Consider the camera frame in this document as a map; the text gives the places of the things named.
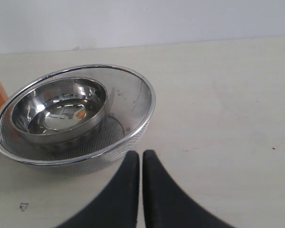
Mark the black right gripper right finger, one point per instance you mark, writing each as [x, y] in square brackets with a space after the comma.
[166, 205]

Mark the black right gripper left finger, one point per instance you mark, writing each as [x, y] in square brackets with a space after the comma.
[116, 206]

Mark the steel mesh colander bowl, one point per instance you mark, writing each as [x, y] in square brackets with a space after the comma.
[131, 104]

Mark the small stainless steel bowl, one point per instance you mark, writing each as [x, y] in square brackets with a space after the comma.
[62, 114]

